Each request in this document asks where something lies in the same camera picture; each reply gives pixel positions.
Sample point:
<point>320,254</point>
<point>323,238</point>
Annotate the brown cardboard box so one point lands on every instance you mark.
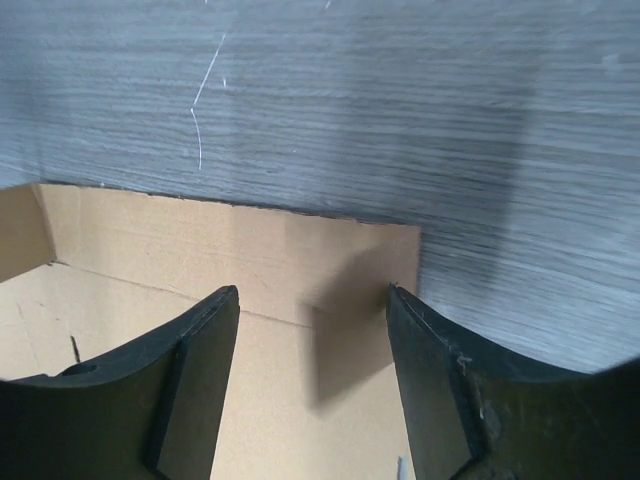
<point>312,391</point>

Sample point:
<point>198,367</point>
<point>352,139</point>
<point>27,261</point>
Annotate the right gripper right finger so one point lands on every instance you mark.
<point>477,410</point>

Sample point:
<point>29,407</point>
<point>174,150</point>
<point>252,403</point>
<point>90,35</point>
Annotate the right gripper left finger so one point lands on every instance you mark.
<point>148,409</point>

